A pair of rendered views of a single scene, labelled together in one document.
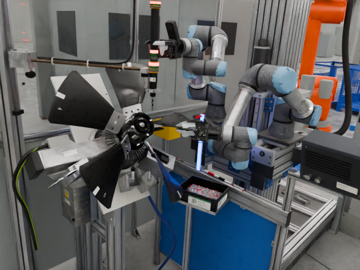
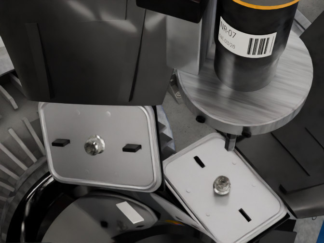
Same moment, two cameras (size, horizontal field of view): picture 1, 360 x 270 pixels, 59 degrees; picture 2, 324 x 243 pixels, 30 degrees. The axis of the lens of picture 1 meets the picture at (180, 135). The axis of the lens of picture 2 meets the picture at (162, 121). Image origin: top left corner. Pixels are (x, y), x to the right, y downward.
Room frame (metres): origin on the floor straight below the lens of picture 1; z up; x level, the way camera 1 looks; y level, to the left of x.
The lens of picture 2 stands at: (1.21, 0.13, 1.62)
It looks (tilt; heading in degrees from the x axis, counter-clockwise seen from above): 62 degrees down; 13
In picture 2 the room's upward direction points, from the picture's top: 2 degrees counter-clockwise
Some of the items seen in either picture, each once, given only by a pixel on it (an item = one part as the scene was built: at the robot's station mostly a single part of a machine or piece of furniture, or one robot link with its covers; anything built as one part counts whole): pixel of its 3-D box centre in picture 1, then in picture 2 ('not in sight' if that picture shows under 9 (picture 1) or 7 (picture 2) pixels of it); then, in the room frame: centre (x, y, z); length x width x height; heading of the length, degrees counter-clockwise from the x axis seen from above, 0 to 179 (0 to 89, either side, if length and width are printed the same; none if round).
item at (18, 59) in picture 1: (22, 59); not in sight; (1.49, 0.75, 1.44); 0.10 x 0.07 x 0.09; 80
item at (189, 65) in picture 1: (193, 67); not in sight; (1.62, -0.05, 1.43); 0.11 x 0.08 x 0.11; 82
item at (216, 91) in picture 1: (216, 92); not in sight; (2.16, -0.23, 1.20); 0.13 x 0.12 x 0.14; 82
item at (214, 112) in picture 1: (215, 109); not in sight; (2.16, -0.24, 1.09); 0.15 x 0.15 x 0.10
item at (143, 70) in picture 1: (151, 79); (232, 15); (1.39, 0.14, 1.40); 0.09 x 0.07 x 0.10; 80
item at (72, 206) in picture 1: (75, 200); not in sight; (1.46, 0.53, 0.73); 0.15 x 0.09 x 0.22; 45
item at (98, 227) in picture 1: (103, 231); not in sight; (1.44, 0.38, 0.56); 0.19 x 0.04 x 0.04; 45
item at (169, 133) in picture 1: (165, 129); not in sight; (1.85, 0.09, 1.02); 0.16 x 0.10 x 0.11; 45
